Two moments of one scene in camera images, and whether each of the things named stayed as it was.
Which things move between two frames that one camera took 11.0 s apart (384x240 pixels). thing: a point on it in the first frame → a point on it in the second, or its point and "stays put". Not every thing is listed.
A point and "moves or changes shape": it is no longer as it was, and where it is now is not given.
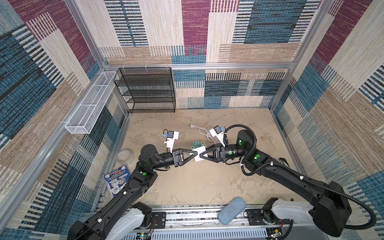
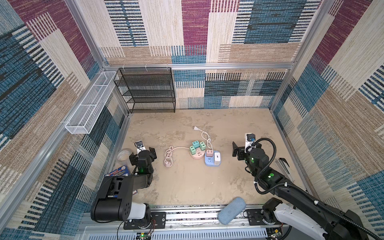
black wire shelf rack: [147, 89] stays put
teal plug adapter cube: [196, 144] stays put
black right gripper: [220, 153] → [240, 151]
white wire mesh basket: [83, 118] stays put
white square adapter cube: [199, 150] moves or changes shape
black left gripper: [177, 157] → [152, 154]
